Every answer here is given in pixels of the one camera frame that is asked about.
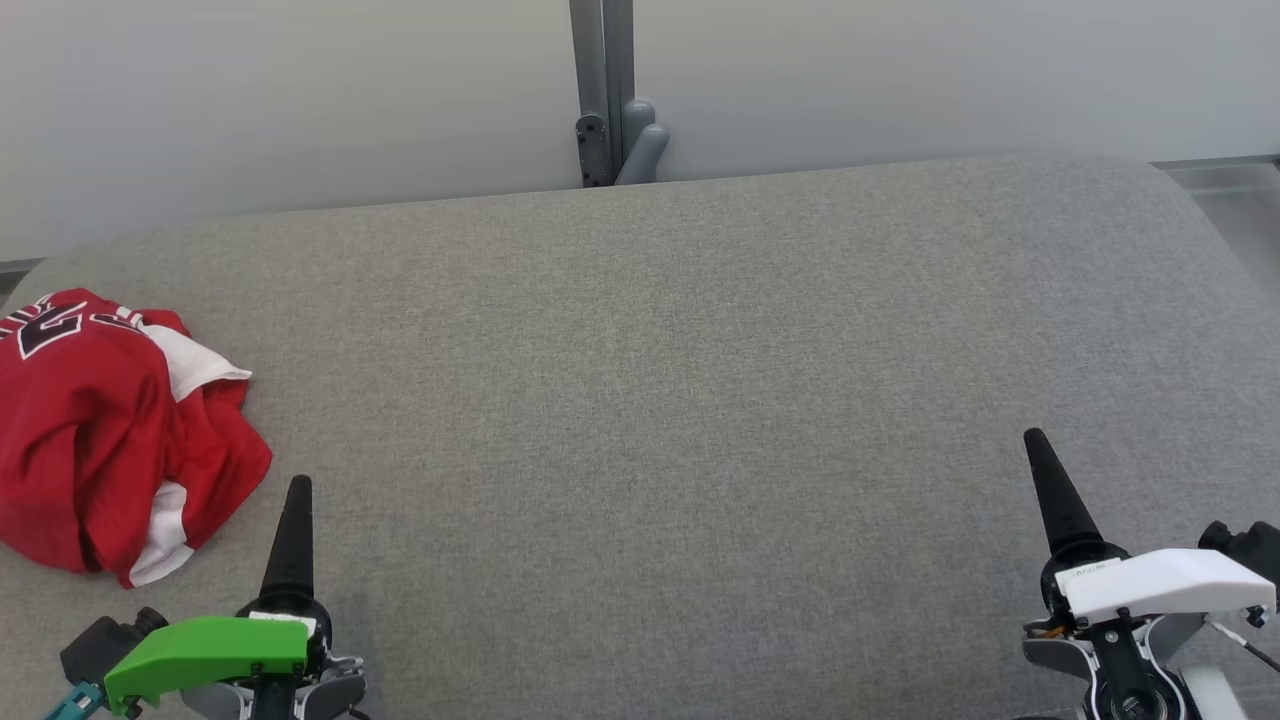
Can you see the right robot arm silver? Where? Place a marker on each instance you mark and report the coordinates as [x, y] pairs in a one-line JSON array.
[[1125, 680]]

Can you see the grey fabric sofa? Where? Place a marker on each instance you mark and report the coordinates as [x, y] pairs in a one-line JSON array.
[[650, 400]]

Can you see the red basketball shorts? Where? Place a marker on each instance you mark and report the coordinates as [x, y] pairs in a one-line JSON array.
[[90, 440]]

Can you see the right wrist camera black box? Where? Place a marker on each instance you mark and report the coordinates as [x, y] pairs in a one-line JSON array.
[[1255, 548]]

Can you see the grey rounded tube fitting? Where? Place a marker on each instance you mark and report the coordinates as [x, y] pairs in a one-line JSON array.
[[645, 150]]

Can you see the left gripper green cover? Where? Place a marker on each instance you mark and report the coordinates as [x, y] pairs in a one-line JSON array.
[[220, 650]]

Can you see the grey wall base rail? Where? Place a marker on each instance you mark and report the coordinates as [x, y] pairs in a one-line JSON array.
[[1230, 163]]

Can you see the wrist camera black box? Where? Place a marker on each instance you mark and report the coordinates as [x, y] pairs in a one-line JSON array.
[[1255, 548], [100, 645]]

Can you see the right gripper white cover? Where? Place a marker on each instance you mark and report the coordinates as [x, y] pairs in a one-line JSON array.
[[1160, 585]]

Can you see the grey perforated metal bracket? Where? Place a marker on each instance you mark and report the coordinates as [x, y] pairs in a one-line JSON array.
[[591, 150]]

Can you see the grey metal post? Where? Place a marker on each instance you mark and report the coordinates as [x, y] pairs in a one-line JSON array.
[[590, 60]]

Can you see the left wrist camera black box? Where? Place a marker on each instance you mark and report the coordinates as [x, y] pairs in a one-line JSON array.
[[100, 645]]

